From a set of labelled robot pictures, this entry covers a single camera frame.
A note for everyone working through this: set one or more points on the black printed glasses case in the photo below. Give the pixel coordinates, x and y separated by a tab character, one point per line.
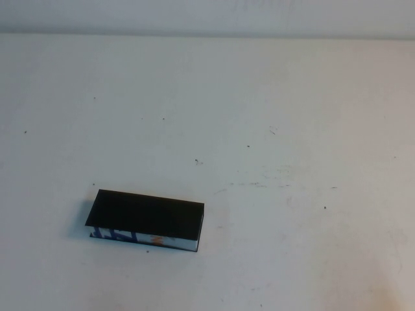
142	210

